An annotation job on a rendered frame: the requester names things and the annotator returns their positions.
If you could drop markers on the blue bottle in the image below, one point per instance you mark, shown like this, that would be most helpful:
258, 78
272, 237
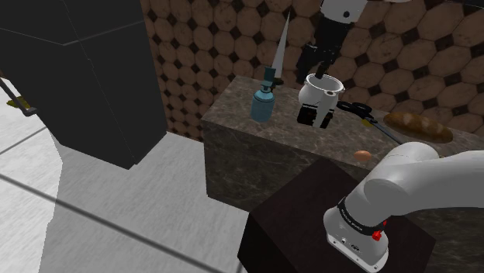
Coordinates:
263, 106

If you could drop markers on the black refrigerator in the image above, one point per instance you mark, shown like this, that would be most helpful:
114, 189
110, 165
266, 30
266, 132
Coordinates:
94, 75

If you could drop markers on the brown egg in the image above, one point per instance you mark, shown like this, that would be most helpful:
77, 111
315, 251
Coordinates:
362, 155

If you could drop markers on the dark robot stand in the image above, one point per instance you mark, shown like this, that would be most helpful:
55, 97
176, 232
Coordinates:
291, 227

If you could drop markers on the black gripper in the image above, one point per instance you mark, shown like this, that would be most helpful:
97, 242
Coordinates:
329, 38

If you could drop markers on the black scissors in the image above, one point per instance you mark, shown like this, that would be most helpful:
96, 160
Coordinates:
359, 109

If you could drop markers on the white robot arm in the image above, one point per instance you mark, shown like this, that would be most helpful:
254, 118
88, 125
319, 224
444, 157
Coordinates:
408, 181

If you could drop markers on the brown bread loaf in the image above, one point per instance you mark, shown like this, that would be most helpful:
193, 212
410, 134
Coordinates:
417, 126

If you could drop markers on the white pot with black base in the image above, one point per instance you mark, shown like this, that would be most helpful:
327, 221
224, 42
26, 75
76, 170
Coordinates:
314, 94

